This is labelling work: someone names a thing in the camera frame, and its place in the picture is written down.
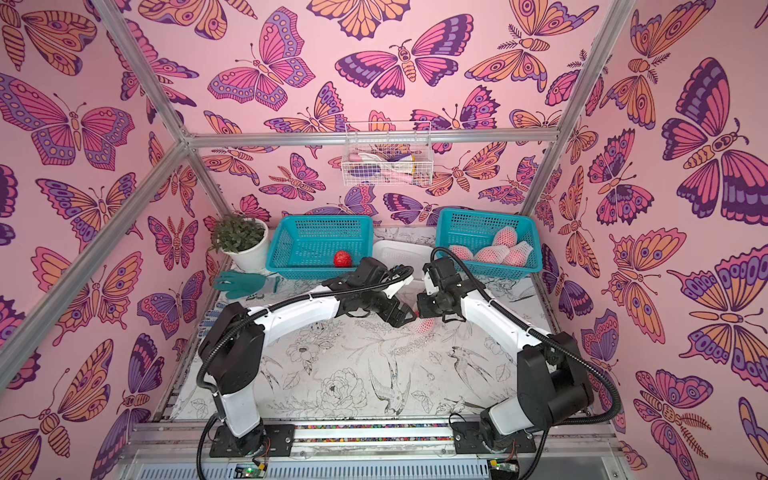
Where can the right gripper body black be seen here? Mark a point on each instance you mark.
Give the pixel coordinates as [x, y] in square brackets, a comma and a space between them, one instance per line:
[429, 305]

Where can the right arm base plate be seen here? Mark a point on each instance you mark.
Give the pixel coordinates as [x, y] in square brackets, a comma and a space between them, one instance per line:
[476, 438]

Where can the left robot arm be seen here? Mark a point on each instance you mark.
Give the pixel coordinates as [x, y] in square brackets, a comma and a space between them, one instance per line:
[232, 351]

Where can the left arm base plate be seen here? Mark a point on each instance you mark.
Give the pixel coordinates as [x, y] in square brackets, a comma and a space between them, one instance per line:
[252, 441]

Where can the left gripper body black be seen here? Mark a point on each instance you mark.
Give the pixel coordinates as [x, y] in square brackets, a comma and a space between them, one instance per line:
[379, 303]

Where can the right teal plastic basket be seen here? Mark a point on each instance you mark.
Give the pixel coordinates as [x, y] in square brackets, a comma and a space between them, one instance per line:
[477, 229]

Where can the white plastic tray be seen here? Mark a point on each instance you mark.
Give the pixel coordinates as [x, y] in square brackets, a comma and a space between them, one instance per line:
[394, 253]

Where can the white wire wall basket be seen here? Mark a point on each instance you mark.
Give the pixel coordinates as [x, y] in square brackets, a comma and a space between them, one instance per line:
[386, 152]

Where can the teal plastic basket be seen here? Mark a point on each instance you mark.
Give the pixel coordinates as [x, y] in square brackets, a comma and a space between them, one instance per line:
[477, 229]
[303, 246]

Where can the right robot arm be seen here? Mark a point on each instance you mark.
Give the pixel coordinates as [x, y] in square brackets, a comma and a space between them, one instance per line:
[555, 385]

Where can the left teal plastic basket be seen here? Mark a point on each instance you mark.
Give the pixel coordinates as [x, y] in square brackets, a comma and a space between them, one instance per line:
[303, 246]

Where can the green garden glove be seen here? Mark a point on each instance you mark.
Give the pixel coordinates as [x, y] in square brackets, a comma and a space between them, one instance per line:
[236, 284]

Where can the aluminium front rail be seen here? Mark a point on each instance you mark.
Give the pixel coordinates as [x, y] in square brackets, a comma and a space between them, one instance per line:
[413, 448]

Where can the potted green plant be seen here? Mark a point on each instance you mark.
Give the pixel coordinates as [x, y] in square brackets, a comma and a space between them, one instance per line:
[244, 240]

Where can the red apple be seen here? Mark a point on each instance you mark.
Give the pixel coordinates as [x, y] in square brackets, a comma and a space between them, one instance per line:
[423, 324]
[343, 259]

